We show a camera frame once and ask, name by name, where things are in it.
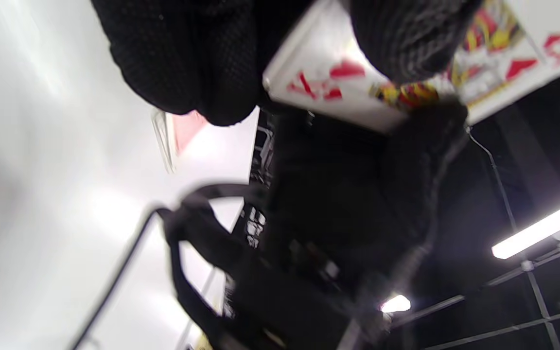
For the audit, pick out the pile of dealt playing cards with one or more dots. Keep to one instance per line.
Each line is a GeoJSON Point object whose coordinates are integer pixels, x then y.
{"type": "Point", "coordinates": [513, 63]}
{"type": "Point", "coordinates": [183, 131]}

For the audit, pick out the ceiling light strip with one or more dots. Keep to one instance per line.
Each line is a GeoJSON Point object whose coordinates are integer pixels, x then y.
{"type": "Point", "coordinates": [395, 304]}
{"type": "Point", "coordinates": [542, 226]}

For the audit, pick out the aluminium frame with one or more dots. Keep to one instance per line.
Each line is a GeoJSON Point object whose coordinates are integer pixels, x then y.
{"type": "Point", "coordinates": [533, 282]}

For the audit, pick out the person's right hand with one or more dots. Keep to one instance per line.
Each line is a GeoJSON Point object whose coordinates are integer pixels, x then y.
{"type": "Point", "coordinates": [348, 194]}

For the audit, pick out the person's left hand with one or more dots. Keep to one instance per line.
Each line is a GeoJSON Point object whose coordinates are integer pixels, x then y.
{"type": "Point", "coordinates": [187, 58]}

